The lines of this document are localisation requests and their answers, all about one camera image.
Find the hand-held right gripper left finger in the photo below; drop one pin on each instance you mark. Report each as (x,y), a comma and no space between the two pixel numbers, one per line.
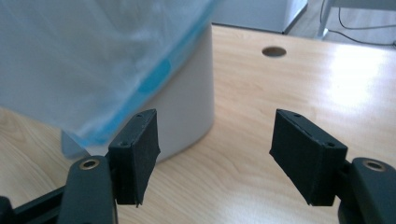
(137,158)

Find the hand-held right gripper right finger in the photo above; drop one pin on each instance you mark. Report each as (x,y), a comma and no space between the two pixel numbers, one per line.
(305,158)

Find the white round bin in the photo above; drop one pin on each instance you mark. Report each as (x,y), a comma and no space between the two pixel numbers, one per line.
(186,109)

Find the translucent plastic bag blue edge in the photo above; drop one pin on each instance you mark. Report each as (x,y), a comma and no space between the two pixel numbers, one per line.
(77,59)

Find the white cabinet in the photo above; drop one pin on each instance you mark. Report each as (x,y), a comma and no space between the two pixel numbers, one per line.
(255,15)

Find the white metal table frame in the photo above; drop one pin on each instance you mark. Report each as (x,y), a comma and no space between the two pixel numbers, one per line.
(325,18)

